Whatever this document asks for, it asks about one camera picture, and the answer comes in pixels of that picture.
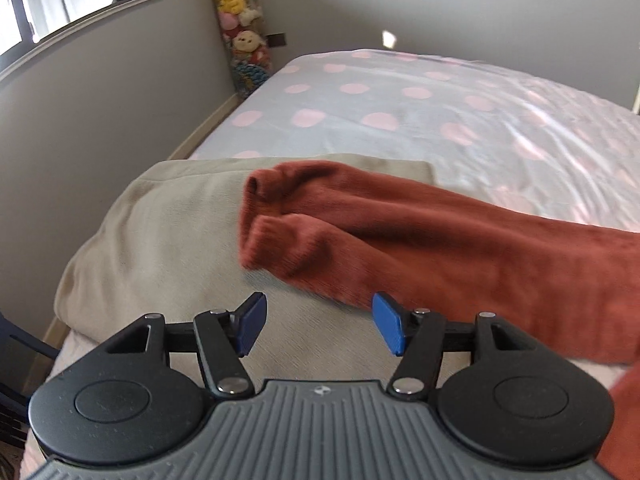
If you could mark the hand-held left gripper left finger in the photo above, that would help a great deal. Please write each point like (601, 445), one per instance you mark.
(250, 322)

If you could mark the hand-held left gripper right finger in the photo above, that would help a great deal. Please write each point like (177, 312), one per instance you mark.
(390, 320)

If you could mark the rust fleece garment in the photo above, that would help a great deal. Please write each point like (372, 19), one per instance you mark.
(450, 240)

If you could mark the beige folded fleece blanket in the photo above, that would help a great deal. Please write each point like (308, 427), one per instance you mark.
(165, 240)

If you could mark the pink polka dot bed sheet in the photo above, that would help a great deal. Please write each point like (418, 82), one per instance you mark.
(400, 110)

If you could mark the dark chair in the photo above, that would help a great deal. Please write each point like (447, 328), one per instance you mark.
(20, 360)

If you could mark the column of plush toys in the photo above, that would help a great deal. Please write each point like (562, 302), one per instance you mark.
(240, 20)

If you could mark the dark wall socket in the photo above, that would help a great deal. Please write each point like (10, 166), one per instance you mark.
(276, 41)

